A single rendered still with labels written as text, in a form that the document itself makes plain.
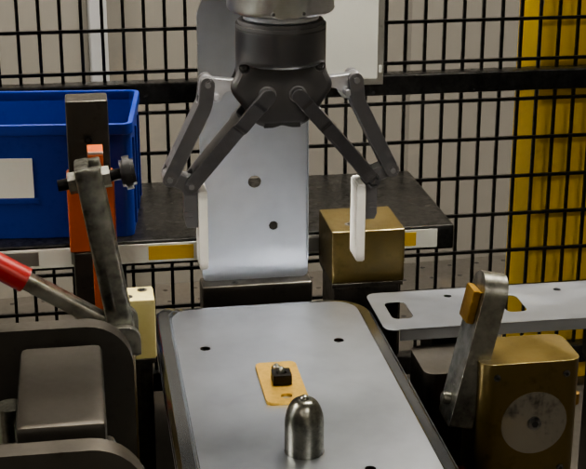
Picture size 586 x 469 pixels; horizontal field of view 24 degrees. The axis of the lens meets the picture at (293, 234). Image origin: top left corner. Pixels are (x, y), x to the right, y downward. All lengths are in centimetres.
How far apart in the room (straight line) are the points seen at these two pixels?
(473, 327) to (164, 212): 54
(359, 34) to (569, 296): 46
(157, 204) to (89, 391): 85
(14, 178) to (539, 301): 58
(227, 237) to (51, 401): 69
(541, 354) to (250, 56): 36
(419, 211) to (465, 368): 45
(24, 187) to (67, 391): 74
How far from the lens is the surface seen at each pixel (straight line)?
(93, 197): 113
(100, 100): 142
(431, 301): 142
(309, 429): 109
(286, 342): 131
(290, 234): 146
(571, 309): 142
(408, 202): 163
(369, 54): 171
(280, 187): 144
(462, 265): 238
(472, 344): 117
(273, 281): 146
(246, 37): 110
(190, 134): 113
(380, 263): 146
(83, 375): 81
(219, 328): 135
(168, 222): 156
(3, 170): 151
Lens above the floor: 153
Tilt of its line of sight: 19 degrees down
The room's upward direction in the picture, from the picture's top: straight up
